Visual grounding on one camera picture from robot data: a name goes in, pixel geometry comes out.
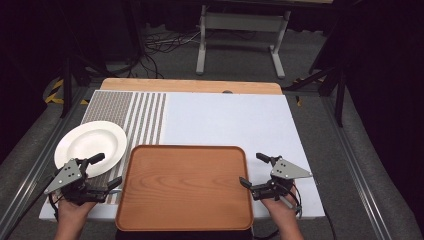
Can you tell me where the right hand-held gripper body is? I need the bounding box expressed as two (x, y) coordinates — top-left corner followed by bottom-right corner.
(250, 156), (314, 202)

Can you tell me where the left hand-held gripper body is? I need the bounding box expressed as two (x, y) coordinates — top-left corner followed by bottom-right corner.
(44, 158), (110, 206)

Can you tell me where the person's left hand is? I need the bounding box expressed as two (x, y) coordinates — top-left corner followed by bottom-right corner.
(56, 198), (98, 223)

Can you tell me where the person's right hand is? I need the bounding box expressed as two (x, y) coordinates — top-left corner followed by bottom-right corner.
(261, 189), (299, 225)

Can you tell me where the white round plate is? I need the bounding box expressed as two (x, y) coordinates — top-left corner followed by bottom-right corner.
(53, 120), (128, 179)

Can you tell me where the striped white tablecloth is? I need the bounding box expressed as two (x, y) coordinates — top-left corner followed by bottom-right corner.
(38, 89), (326, 222)

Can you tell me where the grey striped placemat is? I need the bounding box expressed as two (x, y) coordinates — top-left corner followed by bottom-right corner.
(47, 90), (168, 205)

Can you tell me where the brown wooden tray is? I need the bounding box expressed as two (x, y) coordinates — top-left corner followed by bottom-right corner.
(114, 144), (255, 233)

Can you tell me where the yellow black hazard tape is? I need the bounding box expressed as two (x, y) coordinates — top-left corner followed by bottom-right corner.
(291, 77), (326, 108)
(44, 78), (89, 106)

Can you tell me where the black metal stand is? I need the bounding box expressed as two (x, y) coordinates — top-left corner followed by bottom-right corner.
(59, 3), (148, 119)

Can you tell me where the person's dark clothing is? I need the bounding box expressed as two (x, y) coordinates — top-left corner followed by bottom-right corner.
(114, 227), (255, 240)

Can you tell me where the black tripod stand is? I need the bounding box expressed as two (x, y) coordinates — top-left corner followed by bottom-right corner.
(283, 13), (349, 128)

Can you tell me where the grey metal floor rail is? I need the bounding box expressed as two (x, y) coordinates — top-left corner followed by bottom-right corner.
(321, 95), (394, 240)
(0, 87), (93, 240)

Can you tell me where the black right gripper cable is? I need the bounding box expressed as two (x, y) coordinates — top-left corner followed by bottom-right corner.
(290, 185), (304, 219)

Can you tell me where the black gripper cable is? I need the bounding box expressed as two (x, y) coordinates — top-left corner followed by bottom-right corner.
(47, 192), (64, 222)
(290, 185), (304, 219)

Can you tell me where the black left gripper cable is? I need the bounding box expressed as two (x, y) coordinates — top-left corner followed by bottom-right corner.
(47, 192), (64, 222)

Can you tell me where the bundle of floor cables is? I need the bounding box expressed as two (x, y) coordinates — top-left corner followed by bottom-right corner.
(143, 29), (202, 55)

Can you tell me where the grey metal stand frame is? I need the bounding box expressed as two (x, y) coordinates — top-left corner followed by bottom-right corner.
(195, 4), (292, 80)

